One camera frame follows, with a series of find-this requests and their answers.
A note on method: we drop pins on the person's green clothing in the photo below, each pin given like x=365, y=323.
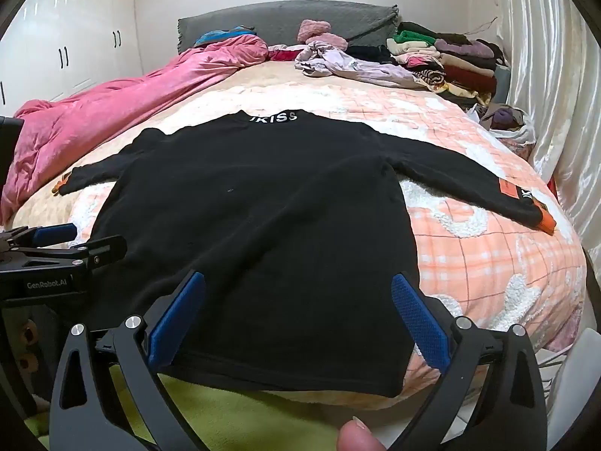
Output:
x=234, y=418

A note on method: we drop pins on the pink fluffy garment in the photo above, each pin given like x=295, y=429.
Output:
x=314, y=30

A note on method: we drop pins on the lilac crumpled garment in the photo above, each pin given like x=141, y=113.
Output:
x=357, y=68

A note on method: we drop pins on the white wardrobe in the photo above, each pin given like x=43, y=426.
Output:
x=70, y=23

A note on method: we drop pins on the black crumpled garment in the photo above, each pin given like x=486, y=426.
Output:
x=366, y=51

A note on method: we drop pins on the white satin curtain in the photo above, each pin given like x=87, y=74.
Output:
x=554, y=80

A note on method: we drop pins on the stack of folded clothes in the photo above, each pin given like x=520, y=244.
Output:
x=465, y=63

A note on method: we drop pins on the orange white checked blanket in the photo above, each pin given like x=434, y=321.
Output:
x=469, y=253

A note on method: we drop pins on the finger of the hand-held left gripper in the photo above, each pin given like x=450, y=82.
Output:
x=51, y=234
x=105, y=249

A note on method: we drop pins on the black printed sweater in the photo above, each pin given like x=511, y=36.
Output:
x=258, y=221

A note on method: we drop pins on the dark red garment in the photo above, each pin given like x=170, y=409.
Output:
x=284, y=55

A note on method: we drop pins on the pink quilt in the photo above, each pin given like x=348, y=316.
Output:
x=94, y=108

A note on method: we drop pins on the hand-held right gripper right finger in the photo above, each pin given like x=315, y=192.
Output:
x=420, y=324

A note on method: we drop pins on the white bag of clothes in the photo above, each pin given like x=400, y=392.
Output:
x=507, y=120

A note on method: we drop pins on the blue cloth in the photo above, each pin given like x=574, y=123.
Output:
x=216, y=36

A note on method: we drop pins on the person's right hand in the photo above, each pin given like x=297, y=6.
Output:
x=359, y=437

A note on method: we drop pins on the person's left hand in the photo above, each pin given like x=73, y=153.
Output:
x=29, y=336

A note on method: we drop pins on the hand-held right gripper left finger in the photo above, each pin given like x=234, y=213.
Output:
x=178, y=319

